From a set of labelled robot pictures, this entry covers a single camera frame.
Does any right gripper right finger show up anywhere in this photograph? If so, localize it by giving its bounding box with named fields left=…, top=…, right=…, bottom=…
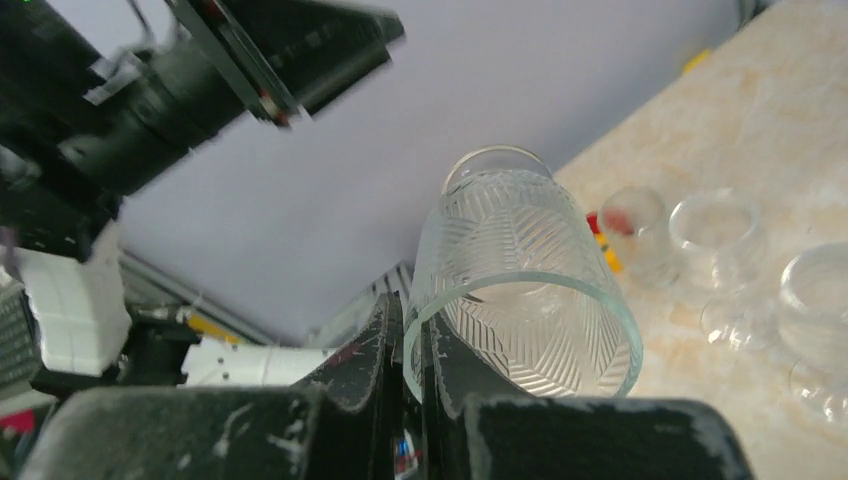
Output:
left=421, top=316, right=755, bottom=479

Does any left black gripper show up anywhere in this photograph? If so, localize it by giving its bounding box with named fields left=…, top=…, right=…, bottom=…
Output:
left=168, top=0, right=405, bottom=125

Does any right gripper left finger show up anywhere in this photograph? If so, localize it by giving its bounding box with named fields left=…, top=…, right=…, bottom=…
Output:
left=20, top=293, right=402, bottom=479

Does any clear wine glass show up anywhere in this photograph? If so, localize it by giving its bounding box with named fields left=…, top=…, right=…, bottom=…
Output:
left=778, top=241, right=847, bottom=424
left=668, top=188, right=777, bottom=351

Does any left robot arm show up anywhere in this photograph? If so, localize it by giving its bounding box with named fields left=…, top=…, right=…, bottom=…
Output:
left=1, top=1, right=404, bottom=411

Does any red yellow toy block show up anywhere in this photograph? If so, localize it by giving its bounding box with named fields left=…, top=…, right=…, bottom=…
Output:
left=586, top=211, right=622, bottom=273

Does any yellow left edge clip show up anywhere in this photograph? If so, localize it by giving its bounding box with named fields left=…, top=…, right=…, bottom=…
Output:
left=681, top=49, right=712, bottom=75

